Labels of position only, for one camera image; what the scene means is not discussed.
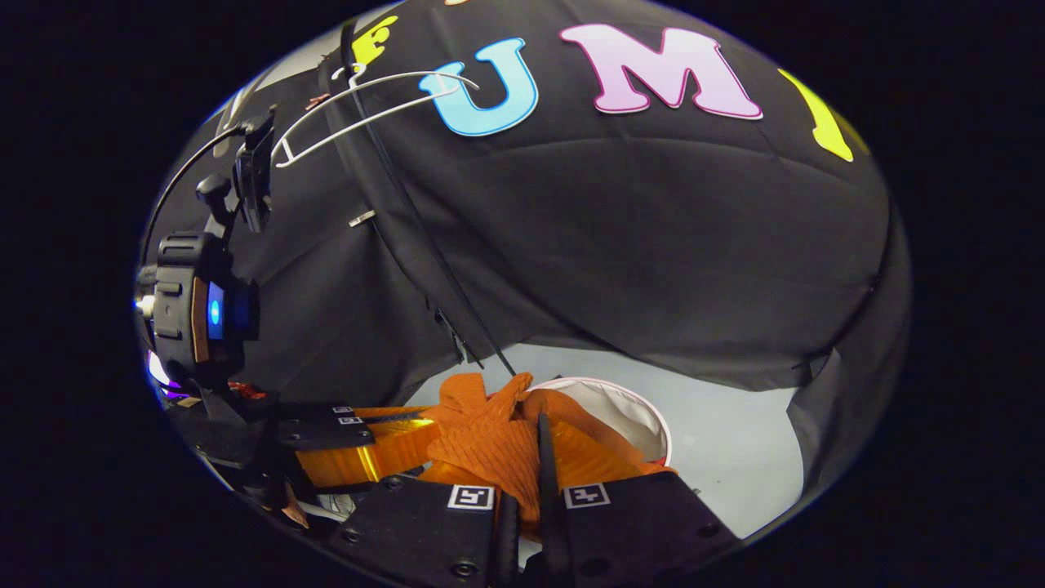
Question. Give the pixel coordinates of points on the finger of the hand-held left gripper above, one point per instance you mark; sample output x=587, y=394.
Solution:
x=380, y=411
x=326, y=433

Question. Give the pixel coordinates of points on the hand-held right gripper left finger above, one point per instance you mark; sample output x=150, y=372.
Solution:
x=424, y=531

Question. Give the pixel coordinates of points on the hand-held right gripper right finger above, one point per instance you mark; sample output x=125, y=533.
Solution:
x=549, y=506

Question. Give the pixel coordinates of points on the orange ribbed jacket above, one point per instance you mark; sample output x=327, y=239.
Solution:
x=490, y=457

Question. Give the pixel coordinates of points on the pink laundry hamper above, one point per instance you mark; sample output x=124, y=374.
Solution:
x=629, y=416

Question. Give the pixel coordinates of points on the white clothes hanger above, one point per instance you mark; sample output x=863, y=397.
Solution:
x=367, y=129

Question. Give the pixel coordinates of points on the white clip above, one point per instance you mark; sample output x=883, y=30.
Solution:
x=363, y=218

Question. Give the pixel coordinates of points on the pink clip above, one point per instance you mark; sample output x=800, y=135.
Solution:
x=318, y=100

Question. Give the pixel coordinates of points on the black backdrop cloth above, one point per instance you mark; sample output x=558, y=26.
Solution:
x=653, y=245

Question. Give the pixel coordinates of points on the black clothes rail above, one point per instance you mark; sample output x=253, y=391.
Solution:
x=349, y=45

